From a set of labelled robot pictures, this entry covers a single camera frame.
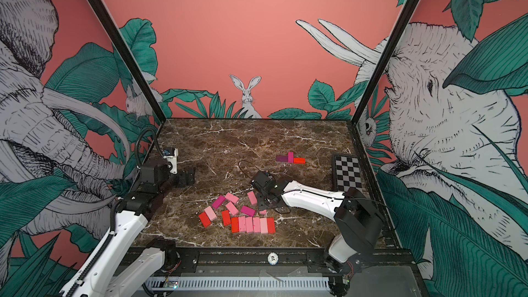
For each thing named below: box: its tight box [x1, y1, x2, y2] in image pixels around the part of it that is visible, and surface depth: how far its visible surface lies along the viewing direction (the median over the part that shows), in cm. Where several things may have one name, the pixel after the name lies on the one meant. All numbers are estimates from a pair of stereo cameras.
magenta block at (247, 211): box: [240, 205, 256, 217], surface depth 88 cm
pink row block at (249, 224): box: [244, 216, 254, 234], surface depth 83 cm
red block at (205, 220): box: [198, 211, 212, 228], surface depth 85 cm
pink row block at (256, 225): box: [252, 216, 261, 234], surface depth 83 cm
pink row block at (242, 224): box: [237, 215, 247, 233], surface depth 83 cm
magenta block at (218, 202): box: [211, 195, 226, 209], surface depth 90 cm
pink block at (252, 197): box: [246, 191, 258, 205], surface depth 92 cm
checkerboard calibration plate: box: [332, 153, 363, 193], surface depth 97 cm
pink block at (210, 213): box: [204, 205, 218, 222], surface depth 87 cm
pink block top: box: [224, 192, 240, 205], surface depth 91 cm
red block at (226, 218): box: [221, 209, 231, 227], surface depth 86 cm
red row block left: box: [231, 216, 240, 234], surface depth 84 cm
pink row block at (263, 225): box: [259, 217, 269, 234], surface depth 83 cm
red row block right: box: [266, 217, 276, 234], surface depth 84 cm
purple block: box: [275, 155, 289, 162], surface depth 106 cm
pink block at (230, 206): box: [225, 201, 239, 216], surface depth 88 cm
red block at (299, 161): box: [293, 157, 306, 165], surface depth 106 cm
